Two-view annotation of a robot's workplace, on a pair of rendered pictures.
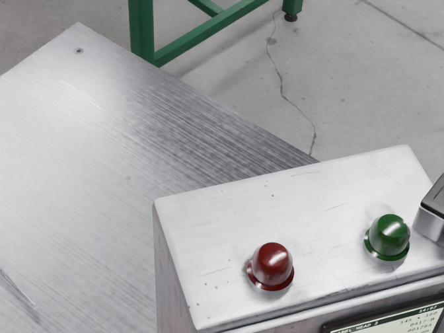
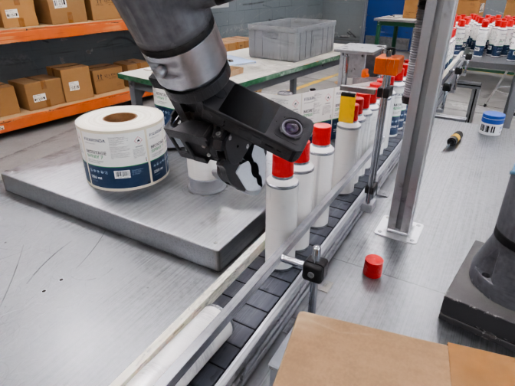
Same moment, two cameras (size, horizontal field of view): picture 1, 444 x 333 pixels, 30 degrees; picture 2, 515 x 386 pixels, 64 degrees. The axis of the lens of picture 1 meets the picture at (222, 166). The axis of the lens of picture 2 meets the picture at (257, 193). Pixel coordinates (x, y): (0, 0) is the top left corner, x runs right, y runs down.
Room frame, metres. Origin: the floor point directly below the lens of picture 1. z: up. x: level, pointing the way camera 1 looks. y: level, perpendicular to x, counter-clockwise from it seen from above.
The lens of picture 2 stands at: (-0.08, -0.88, 1.32)
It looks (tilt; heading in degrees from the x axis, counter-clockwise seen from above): 28 degrees down; 85
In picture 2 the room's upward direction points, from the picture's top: straight up
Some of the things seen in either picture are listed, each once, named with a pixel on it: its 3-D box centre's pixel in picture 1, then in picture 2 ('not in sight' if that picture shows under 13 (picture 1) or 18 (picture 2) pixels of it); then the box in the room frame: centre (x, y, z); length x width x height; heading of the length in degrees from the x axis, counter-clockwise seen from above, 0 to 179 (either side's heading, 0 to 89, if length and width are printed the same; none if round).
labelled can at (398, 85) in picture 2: not in sight; (393, 103); (0.43, 0.30, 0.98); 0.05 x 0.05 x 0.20
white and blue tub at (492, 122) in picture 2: not in sight; (491, 123); (0.85, 0.43, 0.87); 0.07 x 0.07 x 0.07
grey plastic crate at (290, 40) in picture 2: not in sight; (293, 38); (0.46, 2.29, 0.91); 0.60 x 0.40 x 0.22; 51
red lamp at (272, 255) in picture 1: (271, 263); not in sight; (0.25, -0.03, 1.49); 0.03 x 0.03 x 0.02
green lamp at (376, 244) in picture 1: (388, 235); not in sight; (0.28, -0.10, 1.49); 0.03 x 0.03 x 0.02
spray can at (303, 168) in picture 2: not in sight; (297, 196); (0.05, -0.25, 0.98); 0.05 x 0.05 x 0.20
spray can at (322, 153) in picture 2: not in sight; (318, 176); (0.10, -0.18, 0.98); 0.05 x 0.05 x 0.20
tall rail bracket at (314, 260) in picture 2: not in sight; (299, 287); (0.03, -0.41, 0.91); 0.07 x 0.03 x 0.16; 145
